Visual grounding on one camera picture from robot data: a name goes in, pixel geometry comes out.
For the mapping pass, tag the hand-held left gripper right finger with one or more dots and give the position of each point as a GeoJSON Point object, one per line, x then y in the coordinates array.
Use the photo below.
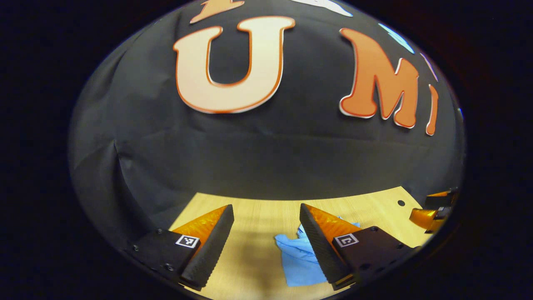
{"type": "Point", "coordinates": [318, 246]}

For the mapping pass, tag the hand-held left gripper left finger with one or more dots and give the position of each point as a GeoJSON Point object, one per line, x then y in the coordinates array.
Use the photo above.
{"type": "Point", "coordinates": [212, 250]}

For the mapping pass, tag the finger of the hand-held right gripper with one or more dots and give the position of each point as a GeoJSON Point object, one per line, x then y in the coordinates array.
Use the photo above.
{"type": "Point", "coordinates": [424, 217]}
{"type": "Point", "coordinates": [441, 200]}

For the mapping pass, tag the light blue T-shirt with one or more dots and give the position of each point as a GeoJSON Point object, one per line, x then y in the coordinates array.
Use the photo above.
{"type": "Point", "coordinates": [297, 262]}

